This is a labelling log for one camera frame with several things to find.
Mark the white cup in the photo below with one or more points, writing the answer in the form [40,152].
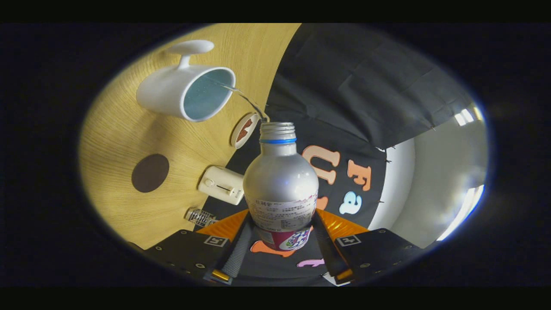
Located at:
[161,92]

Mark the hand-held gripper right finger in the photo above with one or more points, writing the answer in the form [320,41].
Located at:
[323,252]

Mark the dark brown round coaster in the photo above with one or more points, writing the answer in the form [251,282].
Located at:
[150,173]

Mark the white toaster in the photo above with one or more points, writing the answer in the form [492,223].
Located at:
[221,184]

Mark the brown food pieces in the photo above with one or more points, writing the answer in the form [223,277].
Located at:
[244,130]

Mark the wooden table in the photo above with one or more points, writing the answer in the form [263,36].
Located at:
[112,129]

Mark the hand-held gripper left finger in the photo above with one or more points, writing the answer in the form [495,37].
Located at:
[239,252]

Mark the white round plate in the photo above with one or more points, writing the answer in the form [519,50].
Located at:
[236,140]

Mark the silver juice bottle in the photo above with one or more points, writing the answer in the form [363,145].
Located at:
[280,181]

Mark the ceiling strip light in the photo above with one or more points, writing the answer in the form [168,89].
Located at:
[467,116]

